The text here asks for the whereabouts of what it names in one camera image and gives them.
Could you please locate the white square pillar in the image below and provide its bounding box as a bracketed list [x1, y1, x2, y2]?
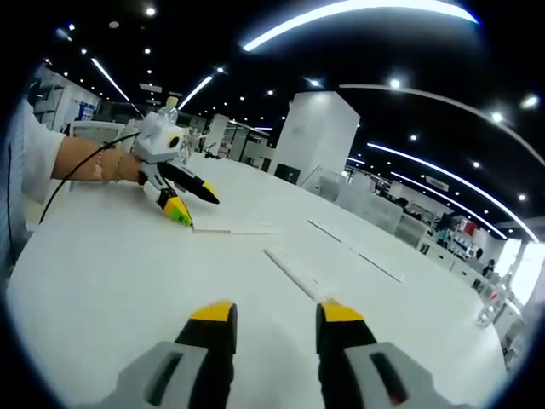
[272, 91, 361, 187]

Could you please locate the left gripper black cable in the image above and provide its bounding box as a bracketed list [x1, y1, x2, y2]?
[40, 131, 141, 225]

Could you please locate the white shelf with red boxes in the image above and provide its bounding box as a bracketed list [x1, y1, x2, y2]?
[442, 215, 487, 261]

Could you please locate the person's white shirt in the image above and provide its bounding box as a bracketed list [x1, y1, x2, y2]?
[6, 100, 67, 244]

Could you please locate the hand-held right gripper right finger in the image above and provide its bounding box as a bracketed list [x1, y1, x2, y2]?
[315, 300, 460, 409]

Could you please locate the white desk partition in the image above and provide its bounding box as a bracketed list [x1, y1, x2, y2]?
[340, 178, 404, 233]

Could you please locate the clear bag with blue print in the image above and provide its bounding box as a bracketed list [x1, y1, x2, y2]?
[178, 126, 201, 166]

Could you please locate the person's left hand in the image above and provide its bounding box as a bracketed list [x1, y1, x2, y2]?
[121, 151, 148, 185]

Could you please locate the clear water bottle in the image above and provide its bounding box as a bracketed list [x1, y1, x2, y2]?
[475, 285, 506, 330]

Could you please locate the black square box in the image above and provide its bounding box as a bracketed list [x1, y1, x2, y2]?
[274, 164, 299, 184]

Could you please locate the beaded bracelet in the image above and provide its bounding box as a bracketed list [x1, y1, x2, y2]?
[94, 147, 123, 184]

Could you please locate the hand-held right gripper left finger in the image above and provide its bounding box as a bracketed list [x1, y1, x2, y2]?
[91, 300, 238, 409]

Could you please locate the white drawer cabinet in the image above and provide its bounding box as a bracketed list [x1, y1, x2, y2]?
[419, 238, 482, 283]

